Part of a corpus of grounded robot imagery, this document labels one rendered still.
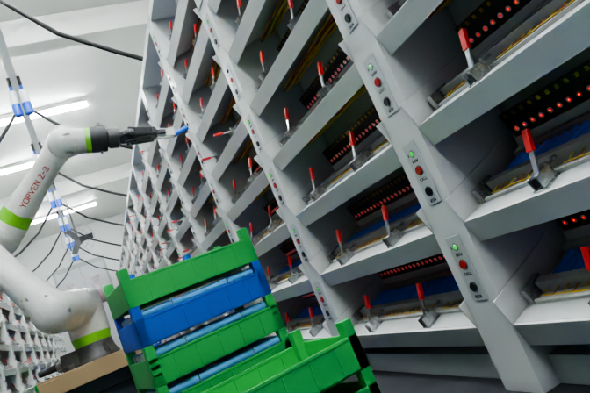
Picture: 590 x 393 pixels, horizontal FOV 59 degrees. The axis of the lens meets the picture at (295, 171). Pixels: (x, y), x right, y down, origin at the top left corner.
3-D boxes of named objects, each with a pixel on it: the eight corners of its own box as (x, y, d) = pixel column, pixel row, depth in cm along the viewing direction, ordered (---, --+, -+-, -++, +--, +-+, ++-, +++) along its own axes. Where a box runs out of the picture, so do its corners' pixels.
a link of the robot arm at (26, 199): (33, 222, 188) (2, 208, 183) (34, 214, 198) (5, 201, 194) (87, 135, 191) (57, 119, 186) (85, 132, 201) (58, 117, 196)
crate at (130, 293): (129, 309, 103) (116, 270, 104) (113, 320, 119) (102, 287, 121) (259, 259, 119) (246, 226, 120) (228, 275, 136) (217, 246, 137)
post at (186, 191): (246, 365, 275) (140, 83, 305) (241, 365, 283) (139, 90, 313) (279, 349, 283) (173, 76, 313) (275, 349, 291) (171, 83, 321)
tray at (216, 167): (251, 128, 173) (232, 106, 173) (217, 182, 227) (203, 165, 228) (292, 96, 182) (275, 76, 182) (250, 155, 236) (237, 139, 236)
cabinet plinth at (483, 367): (560, 382, 88) (546, 354, 89) (248, 361, 285) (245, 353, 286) (619, 343, 95) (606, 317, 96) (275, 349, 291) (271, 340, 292)
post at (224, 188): (286, 368, 212) (147, 14, 242) (280, 368, 220) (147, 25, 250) (328, 348, 220) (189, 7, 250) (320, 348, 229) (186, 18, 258)
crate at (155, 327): (143, 348, 101) (129, 309, 103) (125, 354, 118) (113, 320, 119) (272, 292, 118) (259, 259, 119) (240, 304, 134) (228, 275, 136)
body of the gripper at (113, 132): (106, 124, 184) (133, 122, 188) (105, 133, 192) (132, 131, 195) (109, 144, 182) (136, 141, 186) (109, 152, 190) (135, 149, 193)
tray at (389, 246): (449, 251, 100) (401, 196, 101) (329, 286, 155) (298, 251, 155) (503, 189, 109) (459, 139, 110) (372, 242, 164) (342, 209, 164)
